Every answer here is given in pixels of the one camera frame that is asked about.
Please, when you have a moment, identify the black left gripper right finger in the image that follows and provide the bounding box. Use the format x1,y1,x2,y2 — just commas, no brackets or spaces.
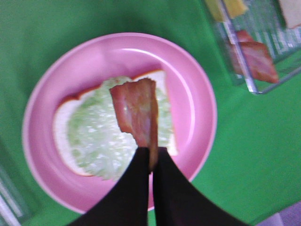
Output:
152,147,247,226

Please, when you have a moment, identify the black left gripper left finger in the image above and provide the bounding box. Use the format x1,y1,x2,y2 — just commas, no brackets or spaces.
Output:
69,147,149,226

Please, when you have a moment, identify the green lettuce leaf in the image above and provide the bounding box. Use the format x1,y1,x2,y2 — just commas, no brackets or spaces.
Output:
67,76,174,181

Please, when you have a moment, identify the bacon strip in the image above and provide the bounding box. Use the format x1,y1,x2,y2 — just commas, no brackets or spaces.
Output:
109,78,158,171
236,30,279,83

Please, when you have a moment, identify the yellow cheese slice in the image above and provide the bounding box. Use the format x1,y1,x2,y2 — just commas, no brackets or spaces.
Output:
205,0,248,22

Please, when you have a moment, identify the green tablecloth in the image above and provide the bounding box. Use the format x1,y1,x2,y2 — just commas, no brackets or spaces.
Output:
0,0,301,226

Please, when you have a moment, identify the left clear plastic container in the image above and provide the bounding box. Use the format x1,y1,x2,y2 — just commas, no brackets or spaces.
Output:
0,143,33,226

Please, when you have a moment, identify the clear plastic container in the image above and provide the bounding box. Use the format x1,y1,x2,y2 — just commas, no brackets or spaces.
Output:
204,0,301,95
0,143,33,226

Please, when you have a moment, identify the pink round plate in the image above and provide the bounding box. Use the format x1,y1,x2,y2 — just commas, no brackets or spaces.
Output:
22,33,217,213

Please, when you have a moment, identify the right clear plastic container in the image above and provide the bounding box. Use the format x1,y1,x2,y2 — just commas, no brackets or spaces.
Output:
204,0,301,95

